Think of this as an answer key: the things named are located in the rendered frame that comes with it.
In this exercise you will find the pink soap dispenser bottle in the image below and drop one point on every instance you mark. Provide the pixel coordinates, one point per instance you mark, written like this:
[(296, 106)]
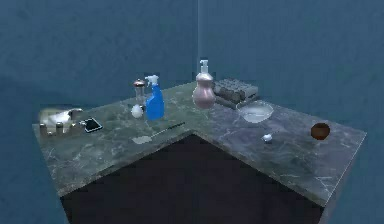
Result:
[(203, 91)]

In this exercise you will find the blue spray bottle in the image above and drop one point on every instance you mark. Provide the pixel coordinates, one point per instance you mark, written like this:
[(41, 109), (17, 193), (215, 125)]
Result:
[(155, 101)]

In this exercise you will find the grey dish rack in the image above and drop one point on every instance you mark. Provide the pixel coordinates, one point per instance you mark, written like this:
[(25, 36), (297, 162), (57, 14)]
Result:
[(235, 90)]

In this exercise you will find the marble corner counter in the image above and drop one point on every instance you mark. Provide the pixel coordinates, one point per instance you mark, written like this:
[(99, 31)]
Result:
[(233, 140)]

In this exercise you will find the white egg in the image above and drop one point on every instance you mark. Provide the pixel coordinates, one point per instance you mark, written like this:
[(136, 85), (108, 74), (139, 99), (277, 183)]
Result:
[(137, 111)]

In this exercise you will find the clear pepper grinder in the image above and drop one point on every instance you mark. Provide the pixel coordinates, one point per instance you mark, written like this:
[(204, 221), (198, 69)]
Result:
[(139, 93)]

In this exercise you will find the clear glass bowl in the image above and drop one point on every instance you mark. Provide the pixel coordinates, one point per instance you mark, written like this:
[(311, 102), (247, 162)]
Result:
[(255, 111)]

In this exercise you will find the small white cup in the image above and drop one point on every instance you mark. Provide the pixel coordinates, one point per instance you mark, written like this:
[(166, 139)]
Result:
[(267, 137)]

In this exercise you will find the black cell phone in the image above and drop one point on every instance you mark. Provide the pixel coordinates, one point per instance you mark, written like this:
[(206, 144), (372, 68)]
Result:
[(92, 124)]

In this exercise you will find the brown round pot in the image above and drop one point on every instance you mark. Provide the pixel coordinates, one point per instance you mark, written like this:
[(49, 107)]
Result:
[(320, 131)]

